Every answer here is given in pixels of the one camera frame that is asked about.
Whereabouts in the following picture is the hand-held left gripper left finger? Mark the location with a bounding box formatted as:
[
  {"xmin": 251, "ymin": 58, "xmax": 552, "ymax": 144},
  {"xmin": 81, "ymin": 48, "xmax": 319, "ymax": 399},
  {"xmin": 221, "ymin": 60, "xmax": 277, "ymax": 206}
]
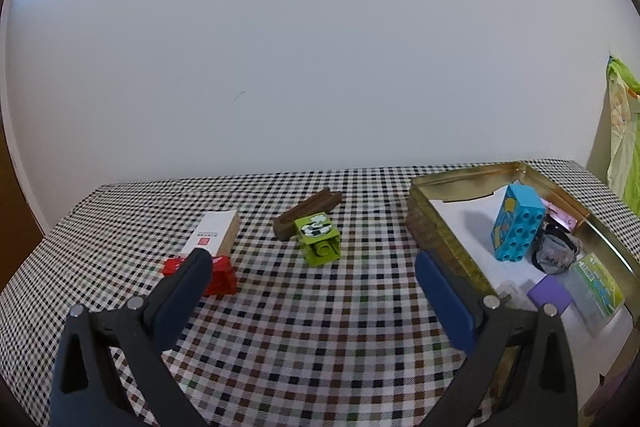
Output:
[{"xmin": 48, "ymin": 248, "xmax": 215, "ymax": 427}]

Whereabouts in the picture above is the gold metal tin box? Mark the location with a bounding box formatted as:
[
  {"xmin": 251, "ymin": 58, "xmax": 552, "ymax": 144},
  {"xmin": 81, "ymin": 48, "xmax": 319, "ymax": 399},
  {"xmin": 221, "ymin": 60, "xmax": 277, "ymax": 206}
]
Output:
[{"xmin": 407, "ymin": 161, "xmax": 640, "ymax": 413}]

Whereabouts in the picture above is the brown wooden piece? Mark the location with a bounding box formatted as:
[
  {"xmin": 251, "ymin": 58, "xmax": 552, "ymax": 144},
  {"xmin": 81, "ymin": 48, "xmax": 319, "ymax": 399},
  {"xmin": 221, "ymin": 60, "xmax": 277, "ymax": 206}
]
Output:
[{"xmin": 273, "ymin": 188, "xmax": 343, "ymax": 242}]

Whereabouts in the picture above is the white and wood box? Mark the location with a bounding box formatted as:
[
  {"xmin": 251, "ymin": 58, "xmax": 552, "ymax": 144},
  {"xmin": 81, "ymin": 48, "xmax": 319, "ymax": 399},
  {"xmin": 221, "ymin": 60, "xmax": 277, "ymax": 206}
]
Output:
[{"xmin": 180, "ymin": 209, "xmax": 241, "ymax": 258}]

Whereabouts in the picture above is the white paper sheet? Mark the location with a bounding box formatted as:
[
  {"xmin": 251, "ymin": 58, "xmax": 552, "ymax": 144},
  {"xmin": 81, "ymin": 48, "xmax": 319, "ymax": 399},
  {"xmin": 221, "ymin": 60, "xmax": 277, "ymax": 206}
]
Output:
[{"xmin": 427, "ymin": 184, "xmax": 633, "ymax": 383}]

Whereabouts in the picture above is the pink case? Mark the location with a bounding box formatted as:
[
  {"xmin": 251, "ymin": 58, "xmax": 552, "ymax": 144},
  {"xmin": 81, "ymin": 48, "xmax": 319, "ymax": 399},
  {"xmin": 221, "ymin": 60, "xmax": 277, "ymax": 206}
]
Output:
[{"xmin": 542, "ymin": 201, "xmax": 578, "ymax": 233}]

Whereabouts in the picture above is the purple block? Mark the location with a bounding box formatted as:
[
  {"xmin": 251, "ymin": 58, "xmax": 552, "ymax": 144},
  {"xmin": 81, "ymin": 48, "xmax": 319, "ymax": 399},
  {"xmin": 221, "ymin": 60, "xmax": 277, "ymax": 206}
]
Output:
[{"xmin": 527, "ymin": 276, "xmax": 572, "ymax": 317}]

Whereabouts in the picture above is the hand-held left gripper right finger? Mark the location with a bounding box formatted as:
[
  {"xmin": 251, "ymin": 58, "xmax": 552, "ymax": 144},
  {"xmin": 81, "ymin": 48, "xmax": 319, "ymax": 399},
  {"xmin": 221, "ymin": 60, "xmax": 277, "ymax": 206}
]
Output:
[{"xmin": 415, "ymin": 249, "xmax": 581, "ymax": 427}]

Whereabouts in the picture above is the checkered tablecloth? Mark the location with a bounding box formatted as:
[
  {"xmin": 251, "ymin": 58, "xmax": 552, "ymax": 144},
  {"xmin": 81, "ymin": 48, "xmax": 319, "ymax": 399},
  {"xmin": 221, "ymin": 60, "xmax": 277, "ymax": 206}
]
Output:
[{"xmin": 0, "ymin": 159, "xmax": 640, "ymax": 427}]

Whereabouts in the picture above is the blue toy building block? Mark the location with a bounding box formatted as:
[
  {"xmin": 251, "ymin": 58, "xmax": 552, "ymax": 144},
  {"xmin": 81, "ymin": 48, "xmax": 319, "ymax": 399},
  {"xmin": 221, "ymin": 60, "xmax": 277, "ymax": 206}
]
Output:
[{"xmin": 490, "ymin": 184, "xmax": 547, "ymax": 262}]

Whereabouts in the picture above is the black and grey small item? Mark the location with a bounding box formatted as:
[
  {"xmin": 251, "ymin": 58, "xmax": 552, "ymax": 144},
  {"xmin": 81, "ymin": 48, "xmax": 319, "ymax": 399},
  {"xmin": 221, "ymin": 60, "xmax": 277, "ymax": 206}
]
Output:
[{"xmin": 531, "ymin": 223, "xmax": 583, "ymax": 274}]

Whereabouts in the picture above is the green toy building block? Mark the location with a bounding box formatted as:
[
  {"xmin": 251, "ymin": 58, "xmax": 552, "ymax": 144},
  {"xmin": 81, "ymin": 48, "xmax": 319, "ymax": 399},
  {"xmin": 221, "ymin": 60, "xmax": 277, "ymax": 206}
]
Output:
[{"xmin": 292, "ymin": 213, "xmax": 343, "ymax": 267}]

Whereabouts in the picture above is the green printed cloth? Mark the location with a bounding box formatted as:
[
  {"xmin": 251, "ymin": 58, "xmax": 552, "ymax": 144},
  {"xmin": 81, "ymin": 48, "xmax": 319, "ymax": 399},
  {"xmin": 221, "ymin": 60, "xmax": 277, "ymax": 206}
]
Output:
[{"xmin": 606, "ymin": 56, "xmax": 640, "ymax": 208}]

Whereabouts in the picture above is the red small box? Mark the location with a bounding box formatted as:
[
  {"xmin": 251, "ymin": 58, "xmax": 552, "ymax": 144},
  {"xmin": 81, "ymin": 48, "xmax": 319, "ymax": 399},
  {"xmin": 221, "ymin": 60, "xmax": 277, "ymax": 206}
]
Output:
[{"xmin": 161, "ymin": 254, "xmax": 238, "ymax": 297}]

